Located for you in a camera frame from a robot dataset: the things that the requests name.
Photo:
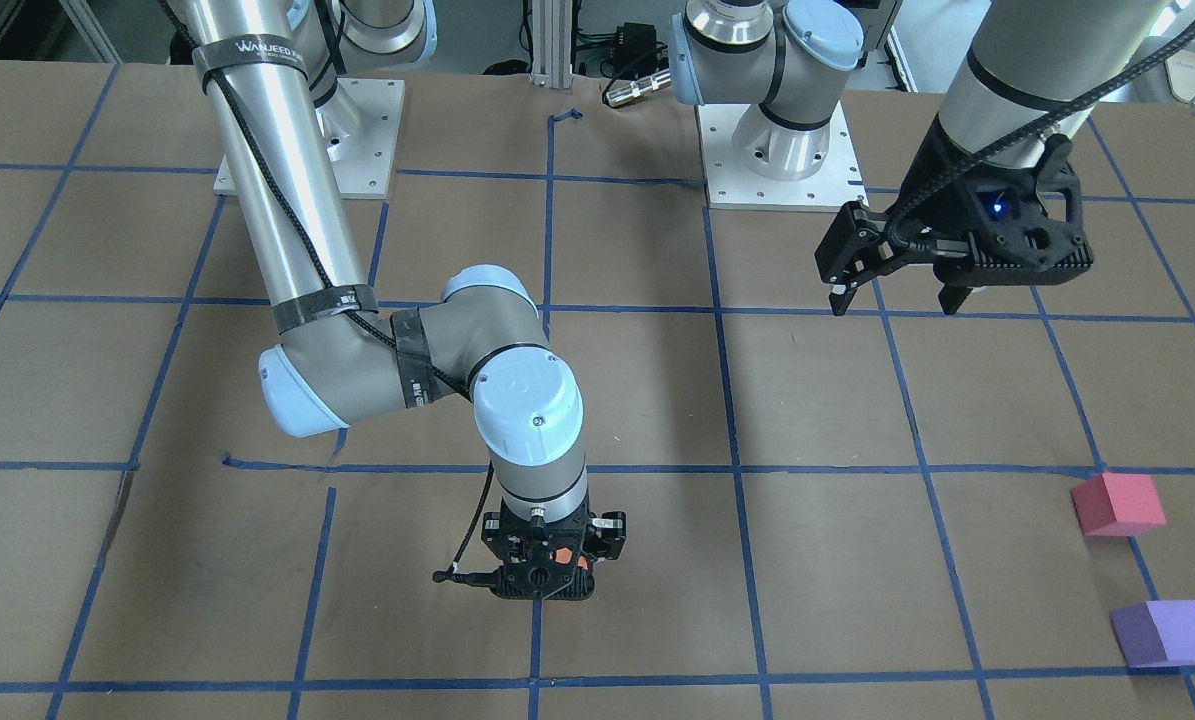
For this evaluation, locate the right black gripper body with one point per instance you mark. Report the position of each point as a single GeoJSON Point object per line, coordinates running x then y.
{"type": "Point", "coordinates": [610, 531]}

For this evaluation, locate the orange foam cube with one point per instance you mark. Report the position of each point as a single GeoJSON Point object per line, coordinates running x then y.
{"type": "Point", "coordinates": [566, 556]}

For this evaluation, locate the aluminium frame post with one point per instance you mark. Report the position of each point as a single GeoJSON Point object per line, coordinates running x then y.
{"type": "Point", "coordinates": [551, 31]}

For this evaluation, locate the red foam cube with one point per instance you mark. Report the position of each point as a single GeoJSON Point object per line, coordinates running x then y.
{"type": "Point", "coordinates": [1118, 505]}

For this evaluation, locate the purple foam cube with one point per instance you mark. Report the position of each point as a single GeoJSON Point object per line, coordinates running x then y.
{"type": "Point", "coordinates": [1156, 633]}

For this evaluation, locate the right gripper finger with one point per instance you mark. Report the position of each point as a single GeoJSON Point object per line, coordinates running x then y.
{"type": "Point", "coordinates": [607, 535]}
{"type": "Point", "coordinates": [492, 533]}

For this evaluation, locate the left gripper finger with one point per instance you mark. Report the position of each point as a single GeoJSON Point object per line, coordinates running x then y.
{"type": "Point", "coordinates": [951, 298]}
{"type": "Point", "coordinates": [861, 245]}

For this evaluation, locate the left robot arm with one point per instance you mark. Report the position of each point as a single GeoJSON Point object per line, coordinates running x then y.
{"type": "Point", "coordinates": [1032, 70]}

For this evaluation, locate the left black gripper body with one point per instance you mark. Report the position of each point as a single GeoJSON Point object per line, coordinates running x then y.
{"type": "Point", "coordinates": [945, 202]}

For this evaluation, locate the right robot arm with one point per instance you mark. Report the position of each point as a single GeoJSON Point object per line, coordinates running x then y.
{"type": "Point", "coordinates": [339, 361]}

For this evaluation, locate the silver cable connector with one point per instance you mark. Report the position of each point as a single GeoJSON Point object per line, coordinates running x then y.
{"type": "Point", "coordinates": [621, 93]}

